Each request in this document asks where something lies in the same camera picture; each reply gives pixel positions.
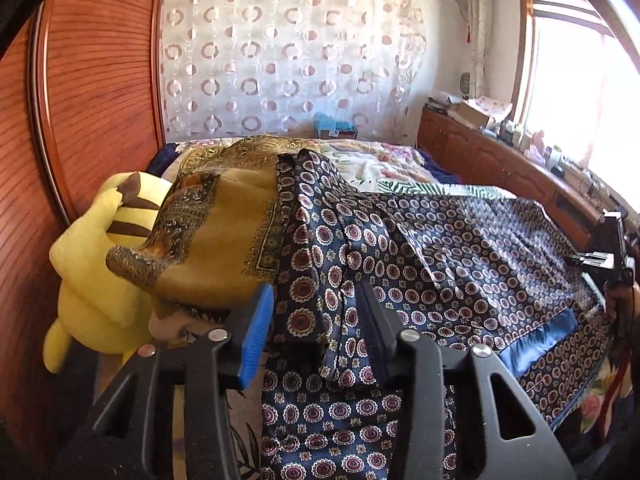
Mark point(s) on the light blue plastic item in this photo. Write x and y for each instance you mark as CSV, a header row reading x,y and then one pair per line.
x,y
330,124

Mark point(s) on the sheer circle-patterned curtain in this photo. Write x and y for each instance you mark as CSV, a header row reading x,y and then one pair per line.
x,y
280,60

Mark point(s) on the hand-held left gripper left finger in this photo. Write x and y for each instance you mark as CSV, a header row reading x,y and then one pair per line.
x,y
255,330

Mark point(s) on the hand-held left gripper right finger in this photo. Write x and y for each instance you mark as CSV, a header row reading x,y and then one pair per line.
x,y
380,340

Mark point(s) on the long wooden cabinet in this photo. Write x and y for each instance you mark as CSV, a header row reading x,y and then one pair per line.
x,y
480,155

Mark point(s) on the mustard patterned cloth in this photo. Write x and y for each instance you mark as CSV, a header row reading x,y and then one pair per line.
x,y
220,240

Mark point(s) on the floral mattress sheet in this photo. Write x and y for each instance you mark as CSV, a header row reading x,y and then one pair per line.
x,y
597,395

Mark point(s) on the cardboard box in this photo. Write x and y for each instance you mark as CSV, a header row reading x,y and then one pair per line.
x,y
472,116

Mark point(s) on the clear cup green lid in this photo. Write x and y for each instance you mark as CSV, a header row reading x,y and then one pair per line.
x,y
555,159

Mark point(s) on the pink figurine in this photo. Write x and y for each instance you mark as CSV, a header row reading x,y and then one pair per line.
x,y
538,141

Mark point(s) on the cream window curtain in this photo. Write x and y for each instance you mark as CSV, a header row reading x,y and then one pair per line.
x,y
477,25

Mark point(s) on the person's right hand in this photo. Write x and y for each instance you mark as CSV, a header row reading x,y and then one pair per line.
x,y
612,302

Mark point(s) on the navy circle-patterned shirt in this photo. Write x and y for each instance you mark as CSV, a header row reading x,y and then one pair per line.
x,y
450,270

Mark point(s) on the leaf print bedsheet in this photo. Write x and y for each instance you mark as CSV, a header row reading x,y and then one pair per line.
x,y
450,189

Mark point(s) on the wooden framed window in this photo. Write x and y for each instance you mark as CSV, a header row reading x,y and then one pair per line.
x,y
575,85

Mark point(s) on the yellow plush toy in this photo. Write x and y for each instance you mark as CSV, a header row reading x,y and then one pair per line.
x,y
85,285

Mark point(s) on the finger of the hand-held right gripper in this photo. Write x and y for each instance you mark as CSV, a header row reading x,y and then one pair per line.
x,y
592,259

